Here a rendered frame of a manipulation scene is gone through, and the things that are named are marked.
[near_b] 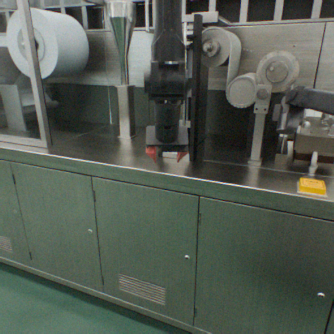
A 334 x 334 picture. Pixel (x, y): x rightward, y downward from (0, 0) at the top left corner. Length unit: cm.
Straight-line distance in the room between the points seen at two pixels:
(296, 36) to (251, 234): 91
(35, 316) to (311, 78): 184
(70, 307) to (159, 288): 61
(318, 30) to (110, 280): 151
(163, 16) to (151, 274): 110
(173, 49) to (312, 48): 102
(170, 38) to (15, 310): 168
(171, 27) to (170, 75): 8
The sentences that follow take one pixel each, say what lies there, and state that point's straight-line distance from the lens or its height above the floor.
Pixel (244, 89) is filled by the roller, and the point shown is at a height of 118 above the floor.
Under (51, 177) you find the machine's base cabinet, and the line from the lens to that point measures 142.
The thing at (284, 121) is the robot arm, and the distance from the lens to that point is 99.
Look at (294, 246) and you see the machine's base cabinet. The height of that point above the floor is 69.
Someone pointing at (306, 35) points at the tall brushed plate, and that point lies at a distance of 149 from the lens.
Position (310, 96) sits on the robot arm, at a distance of 89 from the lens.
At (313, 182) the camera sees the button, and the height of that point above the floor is 92.
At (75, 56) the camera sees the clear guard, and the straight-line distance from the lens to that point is 158.
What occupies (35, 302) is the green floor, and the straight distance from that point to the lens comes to 191.
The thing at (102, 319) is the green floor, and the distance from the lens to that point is 172.
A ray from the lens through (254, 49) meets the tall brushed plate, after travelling 149.
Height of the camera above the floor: 130
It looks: 21 degrees down
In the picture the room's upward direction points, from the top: straight up
